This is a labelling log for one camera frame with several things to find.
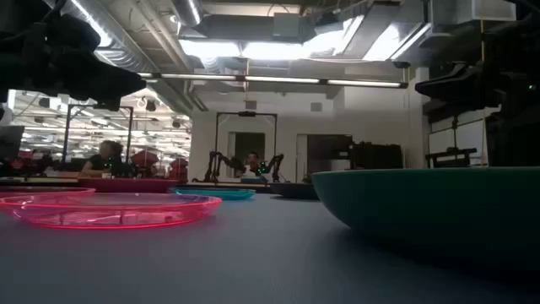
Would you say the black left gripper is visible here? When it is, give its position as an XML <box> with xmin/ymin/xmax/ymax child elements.
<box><xmin>0</xmin><ymin>14</ymin><xmax>147</xmax><ymax>112</ymax></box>

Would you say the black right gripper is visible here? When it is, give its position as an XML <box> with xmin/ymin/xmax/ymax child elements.
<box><xmin>415</xmin><ymin>16</ymin><xmax>540</xmax><ymax>117</ymax></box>

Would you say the opaque pink plastic plate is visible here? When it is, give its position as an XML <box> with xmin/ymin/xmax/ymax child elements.
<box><xmin>78</xmin><ymin>176</ymin><xmax>181</xmax><ymax>194</ymax></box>

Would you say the clear pink plastic plate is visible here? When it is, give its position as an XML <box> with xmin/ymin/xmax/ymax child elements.
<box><xmin>0</xmin><ymin>186</ymin><xmax>97</xmax><ymax>217</ymax></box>
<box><xmin>12</xmin><ymin>193</ymin><xmax>224</xmax><ymax>231</ymax></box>

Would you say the clear blue plastic plate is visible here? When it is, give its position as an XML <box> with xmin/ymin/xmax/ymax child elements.
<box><xmin>170</xmin><ymin>187</ymin><xmax>257</xmax><ymax>201</ymax></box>

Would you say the small dark bowl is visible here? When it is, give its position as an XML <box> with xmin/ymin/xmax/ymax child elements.
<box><xmin>268</xmin><ymin>181</ymin><xmax>320</xmax><ymax>201</ymax></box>

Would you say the black tripod stand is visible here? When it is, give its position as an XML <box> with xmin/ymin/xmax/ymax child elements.
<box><xmin>424</xmin><ymin>116</ymin><xmax>478</xmax><ymax>169</ymax></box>

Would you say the person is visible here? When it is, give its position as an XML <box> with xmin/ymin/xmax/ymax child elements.
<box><xmin>235</xmin><ymin>150</ymin><xmax>271</xmax><ymax>183</ymax></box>
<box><xmin>79</xmin><ymin>140</ymin><xmax>127</xmax><ymax>178</ymax></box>

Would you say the red background object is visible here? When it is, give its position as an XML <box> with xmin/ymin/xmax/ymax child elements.
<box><xmin>168</xmin><ymin>157</ymin><xmax>190</xmax><ymax>182</ymax></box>
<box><xmin>129</xmin><ymin>149</ymin><xmax>160</xmax><ymax>178</ymax></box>

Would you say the dark computer monitor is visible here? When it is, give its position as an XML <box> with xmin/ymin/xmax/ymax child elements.
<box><xmin>0</xmin><ymin>125</ymin><xmax>25</xmax><ymax>161</ymax></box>

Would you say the black equipment cabinet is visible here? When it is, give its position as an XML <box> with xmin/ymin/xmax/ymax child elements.
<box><xmin>337</xmin><ymin>141</ymin><xmax>404</xmax><ymax>171</ymax></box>

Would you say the large green plastic plate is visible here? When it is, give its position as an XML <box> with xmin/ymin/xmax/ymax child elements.
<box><xmin>310</xmin><ymin>166</ymin><xmax>540</xmax><ymax>263</ymax></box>

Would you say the long ceiling light strip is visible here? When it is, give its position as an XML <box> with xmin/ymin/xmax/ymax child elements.
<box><xmin>138</xmin><ymin>72</ymin><xmax>409</xmax><ymax>90</ymax></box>

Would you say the grey ceiling box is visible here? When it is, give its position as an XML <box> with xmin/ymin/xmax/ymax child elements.
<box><xmin>273</xmin><ymin>12</ymin><xmax>305</xmax><ymax>42</ymax></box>

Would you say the silver ribbed air duct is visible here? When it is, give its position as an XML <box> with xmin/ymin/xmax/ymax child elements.
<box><xmin>41</xmin><ymin>0</ymin><xmax>149</xmax><ymax>73</ymax></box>

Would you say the yellow extension cable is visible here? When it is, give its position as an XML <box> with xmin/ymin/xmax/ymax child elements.
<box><xmin>479</xmin><ymin>19</ymin><xmax>486</xmax><ymax>168</ymax></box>

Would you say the white wall board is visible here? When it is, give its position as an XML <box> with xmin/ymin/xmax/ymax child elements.
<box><xmin>428</xmin><ymin>117</ymin><xmax>486</xmax><ymax>166</ymax></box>

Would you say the black gantry frame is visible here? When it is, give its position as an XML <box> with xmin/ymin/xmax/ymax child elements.
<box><xmin>213</xmin><ymin>111</ymin><xmax>278</xmax><ymax>183</ymax></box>
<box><xmin>62</xmin><ymin>104</ymin><xmax>134</xmax><ymax>166</ymax></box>

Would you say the silver round air duct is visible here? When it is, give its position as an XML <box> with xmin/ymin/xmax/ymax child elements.
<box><xmin>170</xmin><ymin>0</ymin><xmax>204</xmax><ymax>27</ymax></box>

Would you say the black table frame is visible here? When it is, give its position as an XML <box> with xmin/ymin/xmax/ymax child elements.
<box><xmin>0</xmin><ymin>176</ymin><xmax>313</xmax><ymax>195</ymax></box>

